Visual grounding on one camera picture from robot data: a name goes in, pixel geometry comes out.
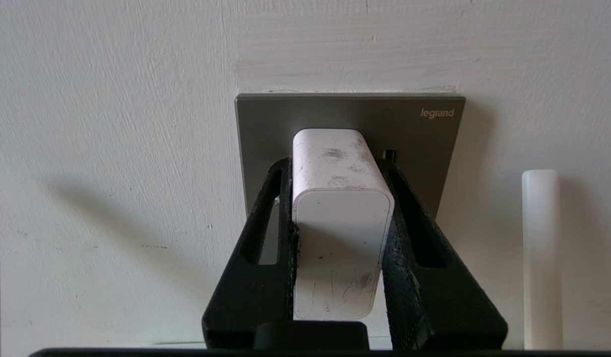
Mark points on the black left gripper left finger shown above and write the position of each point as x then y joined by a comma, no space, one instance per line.
251,297

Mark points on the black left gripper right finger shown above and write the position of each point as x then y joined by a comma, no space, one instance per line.
434,307

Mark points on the white power adapter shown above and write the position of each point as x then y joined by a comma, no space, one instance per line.
340,238

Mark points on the white router with antennas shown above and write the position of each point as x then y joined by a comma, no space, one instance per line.
541,248

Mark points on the grey wall socket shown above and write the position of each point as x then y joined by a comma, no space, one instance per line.
345,111

